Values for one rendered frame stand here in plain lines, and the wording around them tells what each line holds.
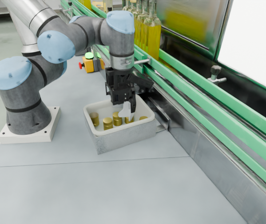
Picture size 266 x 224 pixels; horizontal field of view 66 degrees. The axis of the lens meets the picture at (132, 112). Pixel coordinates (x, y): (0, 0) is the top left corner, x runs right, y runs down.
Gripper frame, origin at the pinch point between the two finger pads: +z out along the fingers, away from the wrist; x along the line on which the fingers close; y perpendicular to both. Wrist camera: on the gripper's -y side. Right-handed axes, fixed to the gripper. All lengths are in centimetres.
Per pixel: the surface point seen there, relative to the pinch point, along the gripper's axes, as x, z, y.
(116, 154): 11.5, 5.5, 10.0
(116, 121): 0.4, 1.0, 5.4
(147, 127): 9.5, -0.2, -2.6
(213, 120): 25.9, -11.9, -13.6
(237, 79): 14.6, -14.3, -33.8
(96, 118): -2.4, -0.7, 12.0
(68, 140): -1.8, 5.5, 23.3
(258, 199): 45.2, -4.3, -11.2
